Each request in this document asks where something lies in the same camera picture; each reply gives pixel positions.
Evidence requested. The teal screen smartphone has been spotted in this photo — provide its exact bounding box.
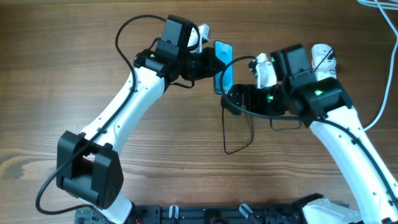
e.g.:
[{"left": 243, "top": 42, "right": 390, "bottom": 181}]
[{"left": 213, "top": 40, "right": 233, "bottom": 95}]

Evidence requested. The black charger cable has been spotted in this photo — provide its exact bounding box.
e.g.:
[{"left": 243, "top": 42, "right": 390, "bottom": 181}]
[{"left": 221, "top": 47, "right": 336, "bottom": 155}]

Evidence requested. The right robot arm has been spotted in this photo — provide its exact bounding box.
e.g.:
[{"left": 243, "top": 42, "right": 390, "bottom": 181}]
[{"left": 221, "top": 44, "right": 397, "bottom": 223}]

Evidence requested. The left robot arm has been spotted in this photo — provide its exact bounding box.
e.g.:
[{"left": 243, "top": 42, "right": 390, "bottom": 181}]
[{"left": 56, "top": 15, "right": 223, "bottom": 223}]

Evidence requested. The white power strip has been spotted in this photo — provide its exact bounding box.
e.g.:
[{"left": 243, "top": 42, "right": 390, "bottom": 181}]
[{"left": 311, "top": 44, "right": 336, "bottom": 81}]

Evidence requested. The black left camera cable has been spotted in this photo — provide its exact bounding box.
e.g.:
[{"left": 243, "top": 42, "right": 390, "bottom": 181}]
[{"left": 34, "top": 14, "right": 169, "bottom": 216}]

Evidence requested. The black camera cable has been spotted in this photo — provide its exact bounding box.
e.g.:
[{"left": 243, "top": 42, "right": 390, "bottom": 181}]
[
  {"left": 218, "top": 55, "right": 398, "bottom": 206},
  {"left": 34, "top": 14, "right": 169, "bottom": 216}
]

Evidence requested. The black right camera cable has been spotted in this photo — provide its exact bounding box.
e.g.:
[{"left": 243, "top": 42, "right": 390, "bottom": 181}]
[{"left": 218, "top": 55, "right": 398, "bottom": 206}]

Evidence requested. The white power strip cord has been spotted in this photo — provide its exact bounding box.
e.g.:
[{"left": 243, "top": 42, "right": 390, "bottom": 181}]
[{"left": 362, "top": 0, "right": 398, "bottom": 132}]

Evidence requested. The white cables top corner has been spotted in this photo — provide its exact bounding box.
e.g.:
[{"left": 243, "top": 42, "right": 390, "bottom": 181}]
[{"left": 356, "top": 0, "right": 398, "bottom": 11}]

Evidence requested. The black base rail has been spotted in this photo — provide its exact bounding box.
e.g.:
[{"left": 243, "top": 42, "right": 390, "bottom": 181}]
[{"left": 74, "top": 203, "right": 352, "bottom": 224}]

